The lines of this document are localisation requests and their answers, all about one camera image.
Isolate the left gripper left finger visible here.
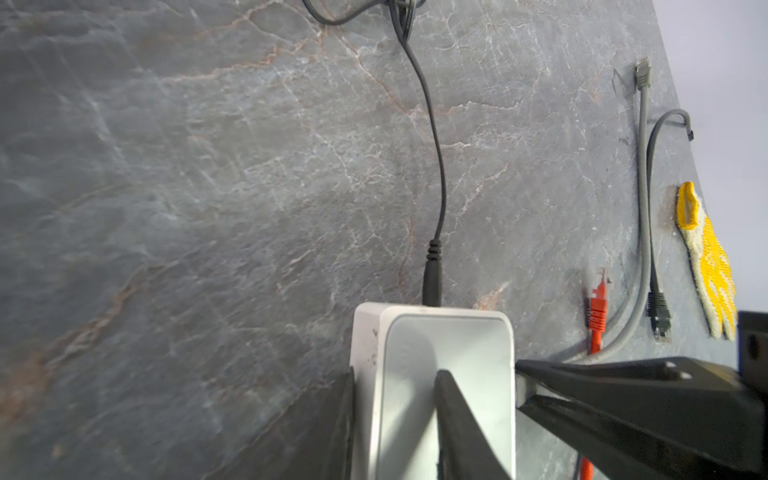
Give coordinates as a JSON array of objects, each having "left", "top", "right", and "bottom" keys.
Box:
[{"left": 287, "top": 368, "right": 355, "bottom": 479}]

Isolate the yellow work glove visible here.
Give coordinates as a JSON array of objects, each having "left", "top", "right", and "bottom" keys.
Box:
[{"left": 676, "top": 182, "right": 738, "bottom": 341}]

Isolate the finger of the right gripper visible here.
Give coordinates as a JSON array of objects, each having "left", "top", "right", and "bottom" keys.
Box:
[{"left": 515, "top": 357, "right": 767, "bottom": 479}]

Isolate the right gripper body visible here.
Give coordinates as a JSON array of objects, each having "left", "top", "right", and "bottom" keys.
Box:
[{"left": 738, "top": 311, "right": 768, "bottom": 399}]

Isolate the thick black cable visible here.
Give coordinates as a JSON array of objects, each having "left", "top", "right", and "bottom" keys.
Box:
[{"left": 644, "top": 109, "right": 695, "bottom": 343}]

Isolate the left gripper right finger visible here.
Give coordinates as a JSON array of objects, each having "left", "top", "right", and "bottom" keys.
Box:
[{"left": 434, "top": 370, "right": 510, "bottom": 480}]

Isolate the red ethernet cable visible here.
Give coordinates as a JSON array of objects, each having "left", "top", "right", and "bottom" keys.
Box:
[{"left": 578, "top": 268, "right": 610, "bottom": 480}]

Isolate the black thin power cable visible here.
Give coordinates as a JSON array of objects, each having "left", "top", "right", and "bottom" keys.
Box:
[{"left": 299, "top": 0, "right": 449, "bottom": 308}]

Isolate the white network switch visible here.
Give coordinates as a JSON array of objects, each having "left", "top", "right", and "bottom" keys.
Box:
[{"left": 350, "top": 302, "right": 516, "bottom": 479}]

